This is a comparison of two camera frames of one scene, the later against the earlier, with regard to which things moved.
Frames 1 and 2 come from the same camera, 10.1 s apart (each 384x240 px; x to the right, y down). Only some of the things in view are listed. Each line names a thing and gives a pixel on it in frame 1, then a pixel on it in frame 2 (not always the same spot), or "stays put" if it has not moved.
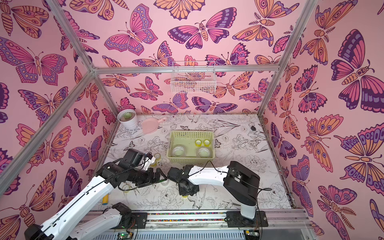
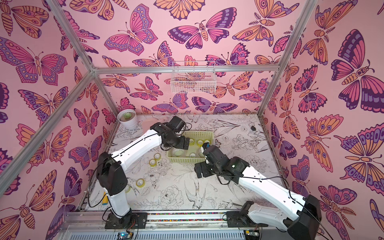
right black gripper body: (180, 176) → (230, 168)
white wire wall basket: (193, 77) stays put
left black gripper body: (143, 176) → (180, 142)
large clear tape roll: (179, 150) stays put
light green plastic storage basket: (191, 148) stays put
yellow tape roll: (198, 143) stays put
